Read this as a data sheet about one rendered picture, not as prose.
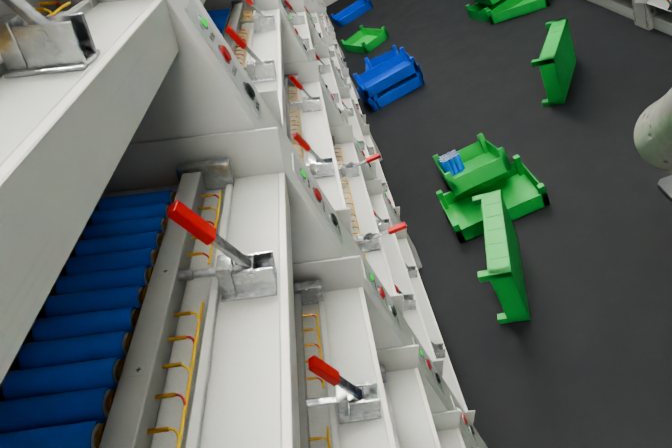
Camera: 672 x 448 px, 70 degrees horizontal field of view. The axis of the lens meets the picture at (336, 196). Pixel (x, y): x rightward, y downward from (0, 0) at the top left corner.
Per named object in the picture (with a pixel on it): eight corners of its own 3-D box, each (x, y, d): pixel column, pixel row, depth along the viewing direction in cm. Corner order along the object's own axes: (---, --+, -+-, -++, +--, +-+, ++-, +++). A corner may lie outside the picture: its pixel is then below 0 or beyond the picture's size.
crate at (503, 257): (517, 237, 147) (490, 242, 150) (499, 189, 136) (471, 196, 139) (530, 320, 125) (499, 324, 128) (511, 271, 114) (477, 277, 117)
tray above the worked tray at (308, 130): (321, 98, 120) (315, 42, 112) (354, 261, 70) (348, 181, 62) (239, 107, 119) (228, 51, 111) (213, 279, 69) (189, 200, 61)
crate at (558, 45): (576, 61, 201) (556, 65, 206) (567, 17, 190) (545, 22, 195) (564, 104, 184) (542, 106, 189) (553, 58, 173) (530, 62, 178)
